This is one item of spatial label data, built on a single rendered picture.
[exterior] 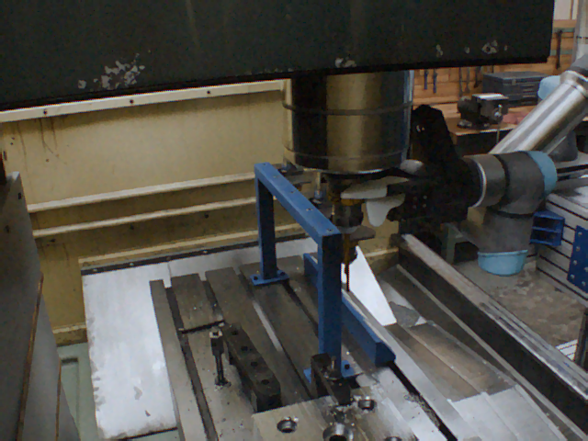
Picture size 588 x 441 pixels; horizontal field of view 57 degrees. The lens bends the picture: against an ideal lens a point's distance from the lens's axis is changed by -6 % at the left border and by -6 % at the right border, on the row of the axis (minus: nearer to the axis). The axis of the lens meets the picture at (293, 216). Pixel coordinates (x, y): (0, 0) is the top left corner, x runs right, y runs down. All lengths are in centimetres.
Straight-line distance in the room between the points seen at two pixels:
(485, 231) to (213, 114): 101
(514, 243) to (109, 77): 63
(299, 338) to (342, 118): 77
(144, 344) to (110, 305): 17
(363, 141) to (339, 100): 5
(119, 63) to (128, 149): 119
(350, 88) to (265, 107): 113
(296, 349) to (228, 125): 74
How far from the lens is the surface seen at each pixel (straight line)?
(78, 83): 51
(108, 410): 156
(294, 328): 134
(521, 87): 393
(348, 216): 72
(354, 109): 62
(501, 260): 90
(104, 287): 178
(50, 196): 173
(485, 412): 137
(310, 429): 95
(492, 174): 81
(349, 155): 63
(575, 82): 109
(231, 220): 181
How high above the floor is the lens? 165
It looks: 23 degrees down
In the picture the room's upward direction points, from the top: 2 degrees counter-clockwise
